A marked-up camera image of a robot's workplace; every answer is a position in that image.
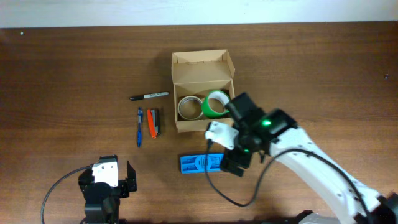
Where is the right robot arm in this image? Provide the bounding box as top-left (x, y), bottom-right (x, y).
top-left (221, 93), bottom-right (397, 223)

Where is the blue ballpoint pen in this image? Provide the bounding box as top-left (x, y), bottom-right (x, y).
top-left (137, 107), bottom-right (143, 147)

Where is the white masking tape roll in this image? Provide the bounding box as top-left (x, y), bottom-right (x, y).
top-left (177, 95), bottom-right (203, 121)

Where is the black left camera cable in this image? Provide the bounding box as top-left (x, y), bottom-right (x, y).
top-left (40, 166), bottom-right (94, 224)

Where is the brown cardboard box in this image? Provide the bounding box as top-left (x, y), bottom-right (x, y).
top-left (171, 50), bottom-right (235, 133)

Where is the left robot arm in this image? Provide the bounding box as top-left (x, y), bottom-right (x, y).
top-left (78, 155), bottom-right (137, 224)

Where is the green tape roll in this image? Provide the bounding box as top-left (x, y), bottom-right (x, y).
top-left (201, 90), bottom-right (230, 119)

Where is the black permanent marker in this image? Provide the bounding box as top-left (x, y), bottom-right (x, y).
top-left (129, 91), bottom-right (169, 101)

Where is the blue plastic staple case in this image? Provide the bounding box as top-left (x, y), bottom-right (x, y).
top-left (180, 153), bottom-right (223, 174)

